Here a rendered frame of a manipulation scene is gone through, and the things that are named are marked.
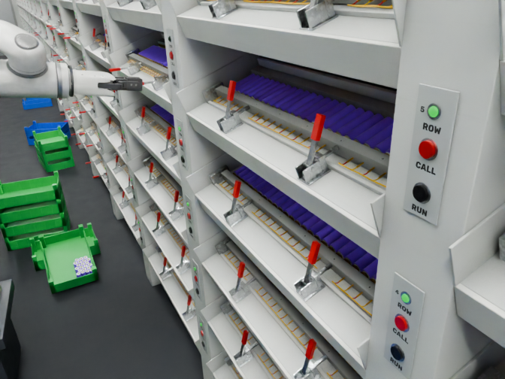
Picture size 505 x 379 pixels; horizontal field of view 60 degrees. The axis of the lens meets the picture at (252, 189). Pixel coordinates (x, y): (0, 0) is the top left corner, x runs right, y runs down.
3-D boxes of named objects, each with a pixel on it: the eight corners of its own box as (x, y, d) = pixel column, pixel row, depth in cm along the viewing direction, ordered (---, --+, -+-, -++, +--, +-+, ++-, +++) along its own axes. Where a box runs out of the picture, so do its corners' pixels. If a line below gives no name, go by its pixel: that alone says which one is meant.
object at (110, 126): (132, 173, 179) (116, 146, 172) (104, 134, 228) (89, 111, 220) (174, 148, 184) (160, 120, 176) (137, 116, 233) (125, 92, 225)
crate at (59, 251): (98, 279, 199) (96, 268, 194) (51, 294, 190) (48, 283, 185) (84, 234, 218) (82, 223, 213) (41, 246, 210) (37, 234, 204)
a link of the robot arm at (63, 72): (54, 94, 109) (67, 95, 111) (58, 101, 102) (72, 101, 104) (52, 59, 106) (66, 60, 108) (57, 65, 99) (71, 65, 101)
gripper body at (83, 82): (63, 92, 110) (108, 93, 116) (68, 100, 102) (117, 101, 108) (61, 62, 108) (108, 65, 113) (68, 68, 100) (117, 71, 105)
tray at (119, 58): (179, 120, 106) (162, 85, 101) (122, 80, 154) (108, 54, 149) (247, 81, 111) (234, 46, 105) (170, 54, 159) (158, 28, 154)
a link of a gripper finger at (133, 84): (115, 89, 111) (141, 90, 114) (118, 92, 108) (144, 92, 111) (115, 77, 110) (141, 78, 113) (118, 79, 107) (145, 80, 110)
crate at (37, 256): (35, 271, 206) (31, 257, 202) (33, 251, 222) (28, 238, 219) (101, 253, 218) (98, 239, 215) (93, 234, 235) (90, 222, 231)
